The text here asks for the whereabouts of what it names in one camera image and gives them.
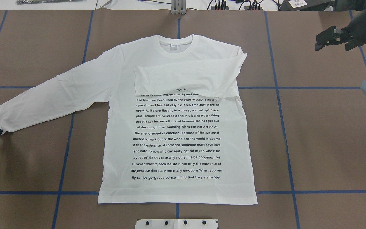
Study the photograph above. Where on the black power strip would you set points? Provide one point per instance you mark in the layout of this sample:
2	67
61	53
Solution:
246	5

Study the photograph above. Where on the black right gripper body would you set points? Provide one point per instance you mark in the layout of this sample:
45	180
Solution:
360	24

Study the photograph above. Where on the white long-sleeve printed shirt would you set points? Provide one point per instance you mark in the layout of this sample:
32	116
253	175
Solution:
176	130

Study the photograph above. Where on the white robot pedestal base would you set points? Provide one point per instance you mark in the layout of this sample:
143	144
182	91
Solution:
177	224

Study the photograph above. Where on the grey aluminium frame post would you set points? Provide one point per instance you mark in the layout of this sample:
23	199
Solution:
178	7

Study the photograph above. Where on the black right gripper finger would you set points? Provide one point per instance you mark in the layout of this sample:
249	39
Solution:
328	37

